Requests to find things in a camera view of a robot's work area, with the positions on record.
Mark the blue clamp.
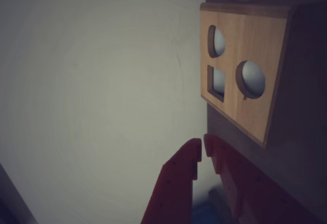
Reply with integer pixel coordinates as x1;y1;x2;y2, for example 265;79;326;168
193;188;232;224

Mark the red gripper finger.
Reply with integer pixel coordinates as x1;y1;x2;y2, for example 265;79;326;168
203;133;327;224
139;138;203;224

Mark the wooden shape sorter box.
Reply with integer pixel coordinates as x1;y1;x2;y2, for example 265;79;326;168
200;0;327;209

